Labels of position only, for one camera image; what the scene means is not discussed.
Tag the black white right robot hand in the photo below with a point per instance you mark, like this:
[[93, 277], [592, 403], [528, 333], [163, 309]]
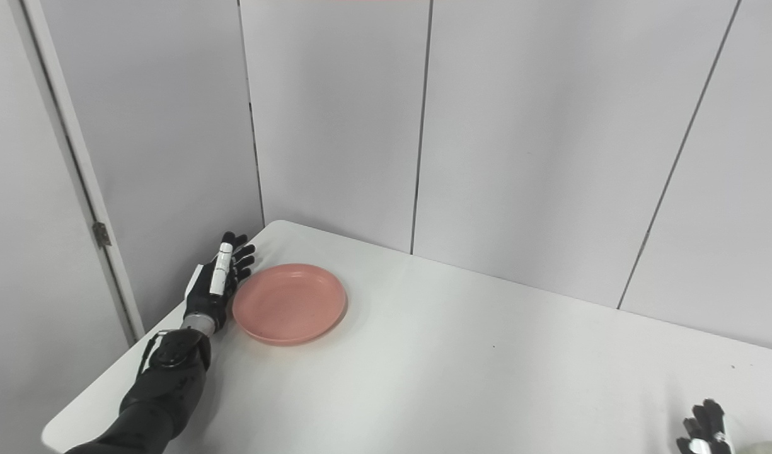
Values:
[[704, 432]]

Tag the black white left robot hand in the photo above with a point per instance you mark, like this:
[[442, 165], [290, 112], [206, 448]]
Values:
[[209, 299]]

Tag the green white toy cabbage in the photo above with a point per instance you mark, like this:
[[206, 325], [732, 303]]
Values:
[[764, 448]]

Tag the pink round plate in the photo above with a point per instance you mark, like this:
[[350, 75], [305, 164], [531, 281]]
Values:
[[289, 304]]

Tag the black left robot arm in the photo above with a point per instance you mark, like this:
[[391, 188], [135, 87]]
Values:
[[159, 391]]

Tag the metal door hinge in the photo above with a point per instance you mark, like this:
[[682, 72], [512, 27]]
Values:
[[101, 234]]

